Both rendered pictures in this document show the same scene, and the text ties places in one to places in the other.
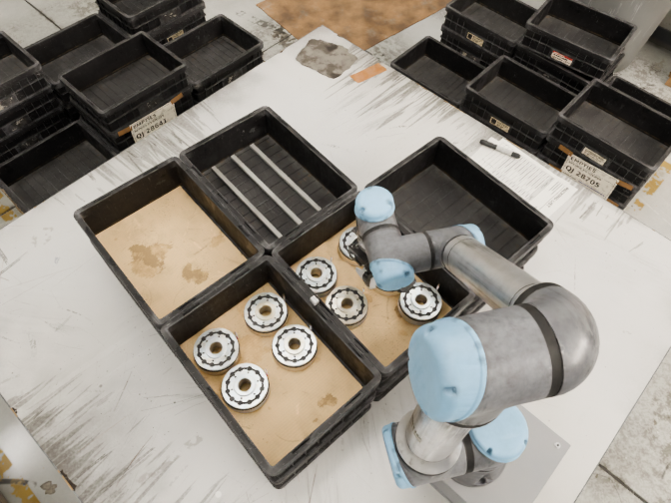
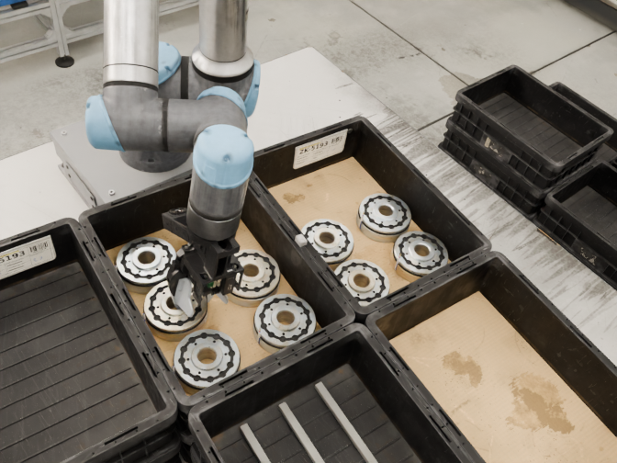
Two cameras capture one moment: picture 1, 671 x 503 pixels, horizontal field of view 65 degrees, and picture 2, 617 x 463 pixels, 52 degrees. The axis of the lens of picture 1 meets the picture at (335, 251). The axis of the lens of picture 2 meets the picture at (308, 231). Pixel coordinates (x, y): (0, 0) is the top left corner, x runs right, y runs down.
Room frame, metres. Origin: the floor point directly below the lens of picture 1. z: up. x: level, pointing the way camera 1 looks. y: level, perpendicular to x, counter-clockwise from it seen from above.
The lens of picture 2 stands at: (1.20, 0.09, 1.75)
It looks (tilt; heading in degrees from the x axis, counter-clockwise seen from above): 49 degrees down; 183
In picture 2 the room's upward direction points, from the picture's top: 10 degrees clockwise
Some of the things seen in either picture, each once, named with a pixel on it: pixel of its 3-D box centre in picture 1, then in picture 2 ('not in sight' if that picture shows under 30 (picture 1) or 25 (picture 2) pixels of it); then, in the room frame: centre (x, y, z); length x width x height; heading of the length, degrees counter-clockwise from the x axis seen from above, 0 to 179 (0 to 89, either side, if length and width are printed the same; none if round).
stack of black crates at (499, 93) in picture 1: (510, 121); not in sight; (1.78, -0.75, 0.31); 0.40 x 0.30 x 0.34; 50
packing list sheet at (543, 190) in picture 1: (517, 178); not in sight; (1.11, -0.57, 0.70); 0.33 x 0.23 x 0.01; 50
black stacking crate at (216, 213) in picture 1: (173, 246); (504, 395); (0.68, 0.41, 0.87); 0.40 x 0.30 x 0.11; 44
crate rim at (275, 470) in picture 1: (269, 354); (360, 206); (0.40, 0.13, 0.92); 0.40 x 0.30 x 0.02; 44
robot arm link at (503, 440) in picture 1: (487, 433); (153, 83); (0.25, -0.31, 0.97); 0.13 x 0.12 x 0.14; 106
